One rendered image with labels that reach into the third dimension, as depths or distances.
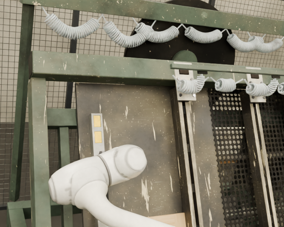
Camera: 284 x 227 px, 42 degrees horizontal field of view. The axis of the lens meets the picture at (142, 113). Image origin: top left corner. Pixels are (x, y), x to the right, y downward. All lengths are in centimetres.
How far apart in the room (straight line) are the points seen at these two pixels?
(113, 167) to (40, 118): 56
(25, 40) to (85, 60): 53
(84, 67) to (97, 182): 70
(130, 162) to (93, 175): 11
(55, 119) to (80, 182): 67
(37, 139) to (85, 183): 56
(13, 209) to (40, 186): 112
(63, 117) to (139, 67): 41
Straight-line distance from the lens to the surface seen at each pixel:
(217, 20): 243
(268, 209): 202
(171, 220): 176
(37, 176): 154
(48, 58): 160
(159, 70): 176
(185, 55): 237
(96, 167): 108
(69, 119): 169
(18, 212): 262
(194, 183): 177
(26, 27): 207
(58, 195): 106
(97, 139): 162
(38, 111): 158
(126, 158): 107
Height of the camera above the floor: 221
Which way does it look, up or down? 17 degrees down
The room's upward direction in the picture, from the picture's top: 9 degrees clockwise
